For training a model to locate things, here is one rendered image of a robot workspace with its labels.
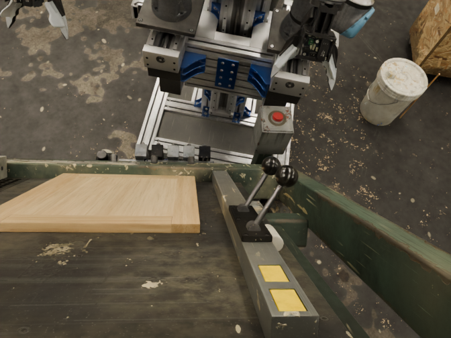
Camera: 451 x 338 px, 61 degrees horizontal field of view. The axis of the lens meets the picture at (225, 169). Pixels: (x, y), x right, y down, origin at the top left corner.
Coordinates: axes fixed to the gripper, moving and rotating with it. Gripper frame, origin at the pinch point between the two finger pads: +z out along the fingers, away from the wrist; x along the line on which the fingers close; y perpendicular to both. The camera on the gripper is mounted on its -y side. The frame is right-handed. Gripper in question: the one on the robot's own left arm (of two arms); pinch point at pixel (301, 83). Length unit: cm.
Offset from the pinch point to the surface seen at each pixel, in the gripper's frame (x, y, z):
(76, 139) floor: -106, -98, 101
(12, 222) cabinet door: -51, 43, 23
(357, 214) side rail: 13.6, 31.6, 12.2
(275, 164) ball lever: -4.7, 29.9, 5.7
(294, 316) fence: -4, 68, -1
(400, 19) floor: 101, -248, 22
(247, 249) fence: -8, 51, 8
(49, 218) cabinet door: -46, 39, 23
